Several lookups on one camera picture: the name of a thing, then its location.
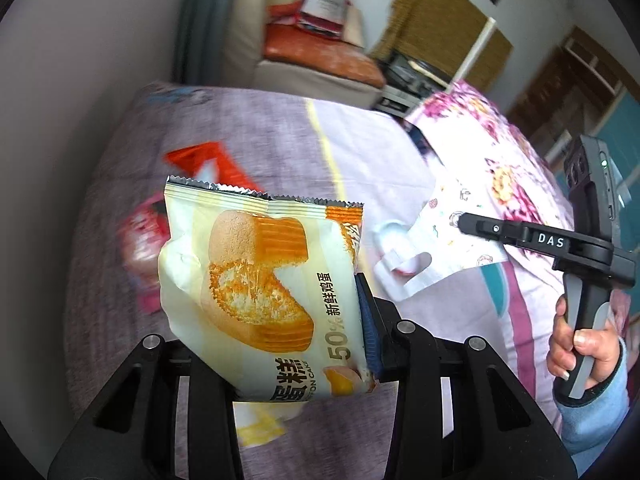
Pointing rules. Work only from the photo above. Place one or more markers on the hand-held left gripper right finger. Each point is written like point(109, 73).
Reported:
point(371, 340)

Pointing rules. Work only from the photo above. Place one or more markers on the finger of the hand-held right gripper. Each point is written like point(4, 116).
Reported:
point(492, 230)

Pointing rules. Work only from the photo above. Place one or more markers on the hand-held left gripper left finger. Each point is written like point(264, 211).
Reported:
point(210, 410)

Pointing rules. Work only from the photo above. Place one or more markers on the white printed plastic bag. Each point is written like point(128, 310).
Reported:
point(450, 240)

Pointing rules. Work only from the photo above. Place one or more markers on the yellow wrapper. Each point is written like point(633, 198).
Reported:
point(260, 425)

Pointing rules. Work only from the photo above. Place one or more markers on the teal bin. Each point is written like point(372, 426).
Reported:
point(500, 285)

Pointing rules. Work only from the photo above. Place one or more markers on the yellow cake packet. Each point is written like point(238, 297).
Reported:
point(250, 270)

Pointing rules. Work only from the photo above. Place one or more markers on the red white snack wrapper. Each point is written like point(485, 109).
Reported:
point(142, 245)

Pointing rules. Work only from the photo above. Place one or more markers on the orange foil wrapper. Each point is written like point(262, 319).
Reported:
point(220, 165)

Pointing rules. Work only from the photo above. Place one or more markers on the person's right forearm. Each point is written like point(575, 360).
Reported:
point(595, 425)

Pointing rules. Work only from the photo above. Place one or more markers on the person's right hand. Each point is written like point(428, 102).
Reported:
point(599, 352)

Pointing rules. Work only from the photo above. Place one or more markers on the pink white bed sheet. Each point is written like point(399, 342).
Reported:
point(530, 310)

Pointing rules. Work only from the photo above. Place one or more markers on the brown wooden door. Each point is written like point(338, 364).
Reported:
point(560, 85)

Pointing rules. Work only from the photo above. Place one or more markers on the white pole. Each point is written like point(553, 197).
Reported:
point(480, 45)

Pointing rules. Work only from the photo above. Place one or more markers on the black electronic device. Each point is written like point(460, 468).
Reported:
point(400, 67)

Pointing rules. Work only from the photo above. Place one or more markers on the yellow patterned cloth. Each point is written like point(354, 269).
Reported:
point(430, 15)

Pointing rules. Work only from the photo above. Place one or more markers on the orange seat cushion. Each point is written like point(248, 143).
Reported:
point(320, 57)

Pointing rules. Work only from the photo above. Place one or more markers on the beige pillow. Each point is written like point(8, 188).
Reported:
point(354, 27)

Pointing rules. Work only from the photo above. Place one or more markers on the red gift bag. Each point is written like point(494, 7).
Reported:
point(325, 5)

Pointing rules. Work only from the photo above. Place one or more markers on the cream armchair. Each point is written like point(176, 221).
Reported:
point(245, 15)

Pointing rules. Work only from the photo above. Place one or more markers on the grey blue curtain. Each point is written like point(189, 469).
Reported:
point(200, 20)

